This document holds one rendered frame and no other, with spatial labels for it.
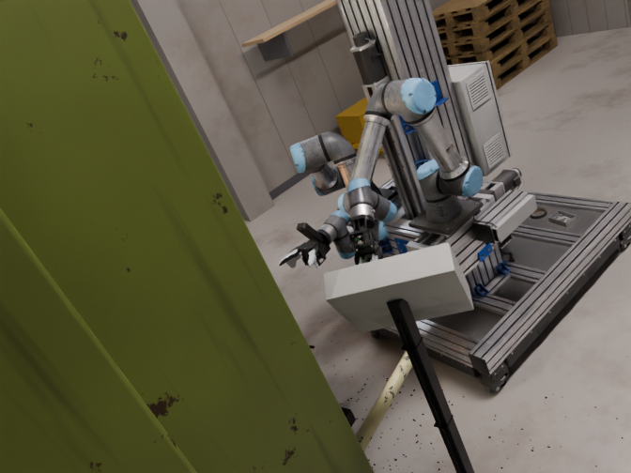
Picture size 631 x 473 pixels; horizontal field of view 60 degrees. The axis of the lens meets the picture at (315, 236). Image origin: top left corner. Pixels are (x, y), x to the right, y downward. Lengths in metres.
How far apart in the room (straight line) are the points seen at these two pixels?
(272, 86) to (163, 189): 4.43
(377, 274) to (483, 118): 1.34
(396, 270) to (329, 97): 4.56
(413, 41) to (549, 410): 1.60
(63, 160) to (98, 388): 0.38
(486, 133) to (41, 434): 2.17
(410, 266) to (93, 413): 0.81
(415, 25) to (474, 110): 0.47
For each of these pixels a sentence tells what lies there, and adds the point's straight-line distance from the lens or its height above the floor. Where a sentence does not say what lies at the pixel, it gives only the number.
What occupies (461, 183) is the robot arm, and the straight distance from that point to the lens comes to 2.10.
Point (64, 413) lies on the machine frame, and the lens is 0.93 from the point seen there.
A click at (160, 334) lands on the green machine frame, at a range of 1.11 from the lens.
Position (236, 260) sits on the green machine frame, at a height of 1.42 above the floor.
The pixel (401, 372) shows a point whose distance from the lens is 1.93.
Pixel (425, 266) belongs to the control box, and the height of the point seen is 1.18.
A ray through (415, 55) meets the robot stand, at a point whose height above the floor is 1.41.
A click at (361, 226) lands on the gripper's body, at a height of 1.16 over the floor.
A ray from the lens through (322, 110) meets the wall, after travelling 5.80.
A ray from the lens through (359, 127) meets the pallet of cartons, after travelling 5.42.
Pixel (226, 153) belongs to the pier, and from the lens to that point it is 5.06.
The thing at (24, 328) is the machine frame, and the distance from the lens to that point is 0.88.
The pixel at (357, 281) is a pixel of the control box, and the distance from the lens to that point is 1.42.
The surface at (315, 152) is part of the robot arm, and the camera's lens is 2.17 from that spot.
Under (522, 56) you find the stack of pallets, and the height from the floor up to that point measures 0.14.
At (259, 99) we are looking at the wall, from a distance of 5.41.
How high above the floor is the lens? 1.93
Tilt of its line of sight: 26 degrees down
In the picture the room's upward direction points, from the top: 25 degrees counter-clockwise
